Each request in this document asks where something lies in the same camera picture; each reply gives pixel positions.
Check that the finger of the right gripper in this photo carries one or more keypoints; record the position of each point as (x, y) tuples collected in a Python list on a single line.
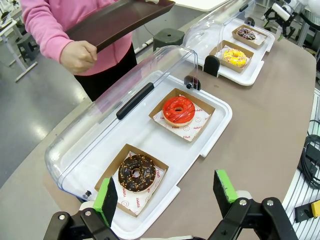
[(288, 30), (269, 15)]

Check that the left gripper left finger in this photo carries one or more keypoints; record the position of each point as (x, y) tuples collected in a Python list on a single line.
[(108, 202)]

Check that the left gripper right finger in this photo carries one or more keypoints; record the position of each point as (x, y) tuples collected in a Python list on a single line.
[(221, 190)]

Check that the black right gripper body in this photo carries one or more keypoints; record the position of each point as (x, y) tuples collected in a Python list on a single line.
[(292, 17)]

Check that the paper liner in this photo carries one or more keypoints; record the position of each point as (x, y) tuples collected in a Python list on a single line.
[(220, 56), (197, 125), (140, 202), (260, 37)]

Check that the dark donut with coloured sprinkles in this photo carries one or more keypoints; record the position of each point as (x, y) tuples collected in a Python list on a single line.
[(251, 37)]

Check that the chocolate donut with nut bits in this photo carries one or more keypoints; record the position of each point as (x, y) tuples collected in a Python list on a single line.
[(125, 175)]

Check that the cardboard box of chocolate donut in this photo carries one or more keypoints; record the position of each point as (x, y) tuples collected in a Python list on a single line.
[(110, 170)]

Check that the chocolate sprinkled donut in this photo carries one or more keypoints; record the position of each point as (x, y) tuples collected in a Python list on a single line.
[(250, 45)]

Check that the dark brown serving tray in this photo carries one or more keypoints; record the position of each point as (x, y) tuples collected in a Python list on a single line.
[(120, 20)]

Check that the person's right forearm pink sleeve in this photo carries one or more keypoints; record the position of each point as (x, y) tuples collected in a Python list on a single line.
[(42, 27)]

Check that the yellow sprinkled donut in box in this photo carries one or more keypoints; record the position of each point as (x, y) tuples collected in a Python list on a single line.
[(217, 49)]

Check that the paper liner under yellow donut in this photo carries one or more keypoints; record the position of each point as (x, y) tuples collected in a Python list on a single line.
[(220, 56)]

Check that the paper liner under red donut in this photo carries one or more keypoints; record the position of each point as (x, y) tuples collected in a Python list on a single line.
[(197, 125)]

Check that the red glazed donut in box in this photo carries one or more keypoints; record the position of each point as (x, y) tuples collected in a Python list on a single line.
[(160, 107)]

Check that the person's pink hoodie torso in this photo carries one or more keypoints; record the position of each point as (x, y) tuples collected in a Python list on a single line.
[(117, 57)]

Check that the person's right hand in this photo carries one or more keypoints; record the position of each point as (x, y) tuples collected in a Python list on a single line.
[(77, 57)]

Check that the black lid hinge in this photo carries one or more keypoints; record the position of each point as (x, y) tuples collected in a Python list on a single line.
[(250, 22), (212, 65), (87, 195), (193, 82)]

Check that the white display case base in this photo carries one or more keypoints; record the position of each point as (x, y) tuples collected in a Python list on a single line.
[(252, 72), (175, 160)]

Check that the clear display case lid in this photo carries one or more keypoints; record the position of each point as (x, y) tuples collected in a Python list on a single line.
[(207, 30), (100, 120)]

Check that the large white table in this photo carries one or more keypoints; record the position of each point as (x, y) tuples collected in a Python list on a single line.
[(205, 3)]

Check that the black and yellow device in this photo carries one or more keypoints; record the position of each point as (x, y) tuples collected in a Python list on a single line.
[(303, 212)]

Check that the dark green plastic stool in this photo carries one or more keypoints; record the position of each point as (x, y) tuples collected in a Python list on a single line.
[(167, 40)]

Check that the grey plastic stool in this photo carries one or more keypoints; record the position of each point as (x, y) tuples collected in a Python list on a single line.
[(27, 47)]

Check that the white desk with metal legs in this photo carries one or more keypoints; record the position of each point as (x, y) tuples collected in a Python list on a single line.
[(7, 27)]

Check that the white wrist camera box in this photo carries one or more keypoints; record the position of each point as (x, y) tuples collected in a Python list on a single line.
[(280, 11)]

